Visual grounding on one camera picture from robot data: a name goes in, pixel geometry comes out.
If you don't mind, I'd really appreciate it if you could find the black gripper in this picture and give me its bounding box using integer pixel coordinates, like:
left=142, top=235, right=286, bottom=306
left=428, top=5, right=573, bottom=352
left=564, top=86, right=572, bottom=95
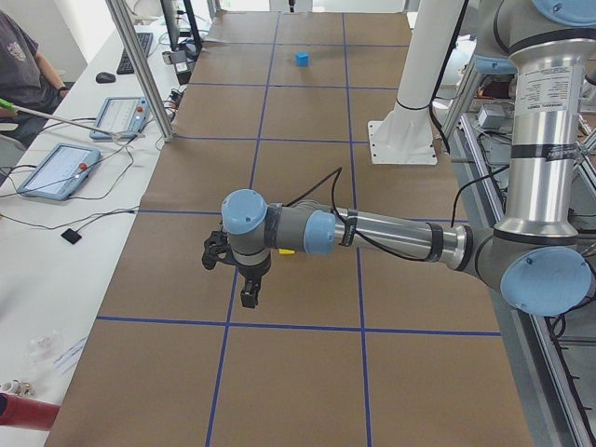
left=234, top=253, right=271, bottom=308

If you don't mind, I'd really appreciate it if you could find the blue cube block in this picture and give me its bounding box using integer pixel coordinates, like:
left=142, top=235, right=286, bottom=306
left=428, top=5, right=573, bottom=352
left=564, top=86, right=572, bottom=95
left=295, top=51, right=310, bottom=68

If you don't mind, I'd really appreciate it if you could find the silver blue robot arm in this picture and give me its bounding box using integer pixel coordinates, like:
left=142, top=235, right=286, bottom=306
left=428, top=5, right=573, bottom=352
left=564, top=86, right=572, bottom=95
left=203, top=1, right=595, bottom=317

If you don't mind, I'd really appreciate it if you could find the small black square pad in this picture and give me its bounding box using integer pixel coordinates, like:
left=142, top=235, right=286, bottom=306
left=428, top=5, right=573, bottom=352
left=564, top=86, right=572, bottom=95
left=61, top=228, right=82, bottom=245

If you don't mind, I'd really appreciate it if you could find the far blue teach pendant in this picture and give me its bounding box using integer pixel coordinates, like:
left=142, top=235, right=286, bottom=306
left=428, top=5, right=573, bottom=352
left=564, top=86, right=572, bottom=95
left=89, top=97, right=150, bottom=141

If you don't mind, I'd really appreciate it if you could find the blue teach pendant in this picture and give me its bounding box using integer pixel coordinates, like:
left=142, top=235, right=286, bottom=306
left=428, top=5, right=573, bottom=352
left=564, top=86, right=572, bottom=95
left=89, top=97, right=150, bottom=141
left=17, top=143, right=101, bottom=201

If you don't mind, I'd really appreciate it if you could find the near blue teach pendant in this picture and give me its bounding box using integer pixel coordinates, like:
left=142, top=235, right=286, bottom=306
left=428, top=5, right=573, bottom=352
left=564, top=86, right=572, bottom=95
left=17, top=143, right=101, bottom=201

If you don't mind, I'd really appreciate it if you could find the black keyboard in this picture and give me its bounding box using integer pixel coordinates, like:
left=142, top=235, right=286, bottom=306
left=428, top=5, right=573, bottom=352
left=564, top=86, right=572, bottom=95
left=115, top=32, right=155, bottom=75

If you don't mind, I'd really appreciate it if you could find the red cylinder object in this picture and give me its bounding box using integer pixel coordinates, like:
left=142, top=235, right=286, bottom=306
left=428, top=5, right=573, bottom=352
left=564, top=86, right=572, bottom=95
left=1, top=393, right=61, bottom=431

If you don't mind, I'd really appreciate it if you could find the black computer mouse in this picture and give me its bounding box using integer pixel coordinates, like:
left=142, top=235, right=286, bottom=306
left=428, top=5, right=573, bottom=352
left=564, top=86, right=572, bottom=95
left=95, top=72, right=116, bottom=84

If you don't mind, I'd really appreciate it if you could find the seated person grey shirt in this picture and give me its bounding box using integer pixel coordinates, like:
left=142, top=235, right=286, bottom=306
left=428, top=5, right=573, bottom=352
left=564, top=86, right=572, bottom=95
left=0, top=9, right=71, bottom=150

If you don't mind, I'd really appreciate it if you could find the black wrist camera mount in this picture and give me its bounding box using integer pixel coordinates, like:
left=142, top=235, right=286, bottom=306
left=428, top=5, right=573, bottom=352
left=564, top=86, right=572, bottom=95
left=201, top=230, right=236, bottom=270

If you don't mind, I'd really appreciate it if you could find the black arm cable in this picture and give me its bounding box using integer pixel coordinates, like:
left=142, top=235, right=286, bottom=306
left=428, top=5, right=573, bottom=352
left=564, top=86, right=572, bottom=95
left=286, top=166, right=511, bottom=262

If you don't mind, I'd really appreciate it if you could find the white pedestal column base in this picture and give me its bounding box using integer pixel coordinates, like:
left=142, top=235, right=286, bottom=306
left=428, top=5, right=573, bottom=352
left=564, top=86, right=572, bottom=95
left=368, top=0, right=467, bottom=166

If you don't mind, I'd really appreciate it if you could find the aluminium frame post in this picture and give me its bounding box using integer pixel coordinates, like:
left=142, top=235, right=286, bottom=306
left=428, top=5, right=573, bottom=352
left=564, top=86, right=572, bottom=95
left=106, top=0, right=174, bottom=142

